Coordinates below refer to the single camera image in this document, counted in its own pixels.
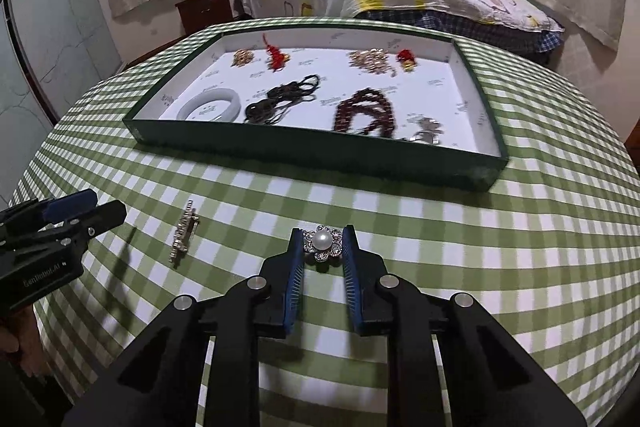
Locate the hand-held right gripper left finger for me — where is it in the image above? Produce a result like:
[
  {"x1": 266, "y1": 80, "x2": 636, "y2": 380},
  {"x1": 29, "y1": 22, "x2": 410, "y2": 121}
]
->
[{"x1": 60, "y1": 227, "x2": 306, "y2": 427}]

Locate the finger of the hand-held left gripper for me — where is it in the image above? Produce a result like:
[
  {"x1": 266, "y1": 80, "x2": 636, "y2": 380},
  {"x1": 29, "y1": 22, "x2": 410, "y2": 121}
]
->
[
  {"x1": 0, "y1": 188, "x2": 98, "y2": 241},
  {"x1": 15, "y1": 200, "x2": 127, "y2": 254}
]

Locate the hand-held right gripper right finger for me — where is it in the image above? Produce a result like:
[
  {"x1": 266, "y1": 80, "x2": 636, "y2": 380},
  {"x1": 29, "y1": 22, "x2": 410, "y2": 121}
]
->
[{"x1": 342, "y1": 224, "x2": 588, "y2": 427}]

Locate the small pearl flower brooch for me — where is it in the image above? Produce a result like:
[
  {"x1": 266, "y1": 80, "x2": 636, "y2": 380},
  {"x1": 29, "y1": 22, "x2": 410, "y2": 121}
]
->
[{"x1": 301, "y1": 224, "x2": 346, "y2": 262}]

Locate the rhinestone hair clip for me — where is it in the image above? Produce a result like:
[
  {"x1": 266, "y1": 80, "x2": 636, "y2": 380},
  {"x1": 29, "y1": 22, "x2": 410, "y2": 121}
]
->
[{"x1": 168, "y1": 199, "x2": 201, "y2": 264}]

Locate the green jewelry tray box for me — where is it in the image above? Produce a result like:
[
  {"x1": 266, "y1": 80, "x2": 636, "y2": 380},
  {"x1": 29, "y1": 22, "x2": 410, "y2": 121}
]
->
[{"x1": 122, "y1": 27, "x2": 510, "y2": 192}]

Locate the dark red bead bracelet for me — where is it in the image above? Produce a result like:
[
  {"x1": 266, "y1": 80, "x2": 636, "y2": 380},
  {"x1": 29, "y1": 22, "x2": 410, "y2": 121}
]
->
[{"x1": 331, "y1": 88, "x2": 398, "y2": 138}]

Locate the large pearl gold brooch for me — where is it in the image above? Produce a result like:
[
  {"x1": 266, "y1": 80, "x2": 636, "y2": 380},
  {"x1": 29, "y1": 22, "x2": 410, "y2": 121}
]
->
[{"x1": 348, "y1": 48, "x2": 396, "y2": 76}]

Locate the red tassel ornament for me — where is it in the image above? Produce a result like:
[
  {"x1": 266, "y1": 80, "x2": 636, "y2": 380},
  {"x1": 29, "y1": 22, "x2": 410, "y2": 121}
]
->
[{"x1": 261, "y1": 33, "x2": 291, "y2": 72}]

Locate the person's left hand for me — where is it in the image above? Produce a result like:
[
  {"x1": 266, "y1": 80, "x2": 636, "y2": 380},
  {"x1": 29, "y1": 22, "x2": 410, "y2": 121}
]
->
[{"x1": 0, "y1": 307, "x2": 48, "y2": 375}]

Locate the green checkered tablecloth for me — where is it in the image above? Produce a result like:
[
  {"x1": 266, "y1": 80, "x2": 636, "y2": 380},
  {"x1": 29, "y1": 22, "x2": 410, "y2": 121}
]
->
[{"x1": 10, "y1": 18, "x2": 640, "y2": 427}]

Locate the white jade bangle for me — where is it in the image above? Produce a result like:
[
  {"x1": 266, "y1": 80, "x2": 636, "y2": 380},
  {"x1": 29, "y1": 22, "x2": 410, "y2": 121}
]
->
[{"x1": 176, "y1": 88, "x2": 242, "y2": 124}]

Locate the silver brooch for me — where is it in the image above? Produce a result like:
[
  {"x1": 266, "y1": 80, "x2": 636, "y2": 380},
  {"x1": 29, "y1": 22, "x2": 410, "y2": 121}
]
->
[{"x1": 400, "y1": 117, "x2": 443, "y2": 146}]

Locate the dark wooden nightstand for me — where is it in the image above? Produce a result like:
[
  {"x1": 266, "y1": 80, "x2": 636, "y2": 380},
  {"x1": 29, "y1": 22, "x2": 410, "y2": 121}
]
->
[{"x1": 175, "y1": 0, "x2": 233, "y2": 35}]

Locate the blue plaid bed sheet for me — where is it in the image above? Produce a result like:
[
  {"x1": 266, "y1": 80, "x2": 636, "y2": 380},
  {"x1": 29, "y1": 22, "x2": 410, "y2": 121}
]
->
[{"x1": 360, "y1": 9, "x2": 561, "y2": 55}]

